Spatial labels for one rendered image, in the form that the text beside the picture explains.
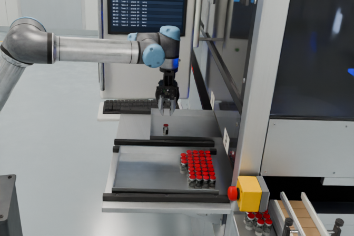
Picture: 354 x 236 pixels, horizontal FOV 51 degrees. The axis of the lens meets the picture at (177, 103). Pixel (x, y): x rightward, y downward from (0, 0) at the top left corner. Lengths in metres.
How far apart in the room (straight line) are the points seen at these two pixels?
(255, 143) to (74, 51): 0.60
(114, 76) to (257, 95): 1.16
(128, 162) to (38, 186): 1.51
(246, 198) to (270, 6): 0.50
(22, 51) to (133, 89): 0.98
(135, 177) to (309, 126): 0.60
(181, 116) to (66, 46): 0.74
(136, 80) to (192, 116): 0.45
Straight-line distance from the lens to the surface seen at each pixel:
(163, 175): 1.31
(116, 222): 2.45
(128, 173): 1.32
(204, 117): 1.73
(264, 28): 0.94
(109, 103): 1.96
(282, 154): 1.11
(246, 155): 1.08
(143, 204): 1.19
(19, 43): 1.19
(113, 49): 1.18
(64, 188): 2.76
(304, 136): 1.10
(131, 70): 2.01
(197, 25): 1.71
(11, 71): 1.33
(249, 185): 1.05
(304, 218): 1.16
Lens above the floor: 1.64
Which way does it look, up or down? 24 degrees down
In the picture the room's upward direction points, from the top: 4 degrees clockwise
